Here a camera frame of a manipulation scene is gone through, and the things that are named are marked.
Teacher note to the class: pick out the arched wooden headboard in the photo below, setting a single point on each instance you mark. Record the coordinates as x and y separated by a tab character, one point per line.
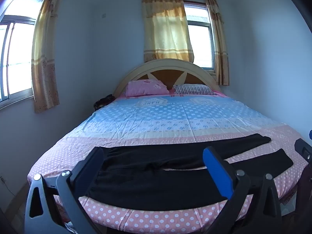
136	72

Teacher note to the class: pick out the yellow floral curtain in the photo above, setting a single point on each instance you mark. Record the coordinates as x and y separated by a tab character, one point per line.
45	53

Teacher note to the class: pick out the pink pillow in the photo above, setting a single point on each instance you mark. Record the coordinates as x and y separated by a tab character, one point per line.
143	87

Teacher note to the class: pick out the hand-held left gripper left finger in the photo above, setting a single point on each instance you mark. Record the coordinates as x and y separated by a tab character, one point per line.
93	162

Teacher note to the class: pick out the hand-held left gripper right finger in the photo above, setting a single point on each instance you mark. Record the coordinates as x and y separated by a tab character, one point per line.
217	173

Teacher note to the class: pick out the wide yellow curtain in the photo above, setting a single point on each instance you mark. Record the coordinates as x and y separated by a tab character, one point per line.
165	29

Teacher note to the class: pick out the polka dot bed sheet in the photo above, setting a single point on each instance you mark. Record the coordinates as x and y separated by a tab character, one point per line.
151	119

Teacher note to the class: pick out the black bag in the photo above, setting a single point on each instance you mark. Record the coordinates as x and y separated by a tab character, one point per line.
103	102

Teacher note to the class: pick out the narrow yellow curtain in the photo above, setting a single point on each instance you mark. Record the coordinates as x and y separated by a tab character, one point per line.
220	43

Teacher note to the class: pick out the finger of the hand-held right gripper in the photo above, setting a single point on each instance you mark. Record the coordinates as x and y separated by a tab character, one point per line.
302	148

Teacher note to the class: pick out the small window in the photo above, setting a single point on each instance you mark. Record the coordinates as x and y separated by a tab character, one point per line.
201	43

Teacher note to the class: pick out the large sliding window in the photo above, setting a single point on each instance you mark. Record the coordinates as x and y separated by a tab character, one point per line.
19	53

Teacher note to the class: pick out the striped pillow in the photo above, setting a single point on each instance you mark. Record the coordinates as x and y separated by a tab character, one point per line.
192	89

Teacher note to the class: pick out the black pants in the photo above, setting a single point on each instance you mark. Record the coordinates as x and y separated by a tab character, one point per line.
158	178

